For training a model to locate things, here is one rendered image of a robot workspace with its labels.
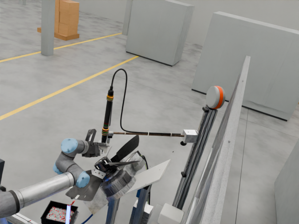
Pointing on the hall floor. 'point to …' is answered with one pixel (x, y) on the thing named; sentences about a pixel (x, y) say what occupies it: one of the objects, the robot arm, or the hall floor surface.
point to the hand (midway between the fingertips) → (102, 146)
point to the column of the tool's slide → (210, 119)
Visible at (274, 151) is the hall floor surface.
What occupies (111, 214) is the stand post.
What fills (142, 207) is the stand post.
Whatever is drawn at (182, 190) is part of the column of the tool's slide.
